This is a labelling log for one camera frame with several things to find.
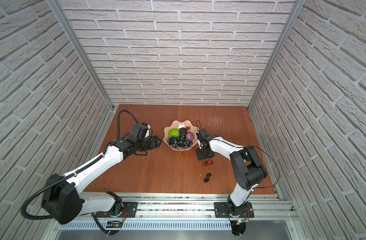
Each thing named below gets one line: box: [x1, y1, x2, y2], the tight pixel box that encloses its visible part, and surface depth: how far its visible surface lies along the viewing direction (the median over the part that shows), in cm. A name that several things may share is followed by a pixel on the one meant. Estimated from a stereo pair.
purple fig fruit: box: [185, 131, 195, 142], surface depth 97 cm
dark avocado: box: [179, 127, 187, 138], surface depth 100 cm
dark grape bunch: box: [167, 136, 193, 149], surface depth 94 cm
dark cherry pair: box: [204, 173, 216, 183], surface depth 85 cm
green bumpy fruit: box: [168, 128, 180, 138], surface depth 98 cm
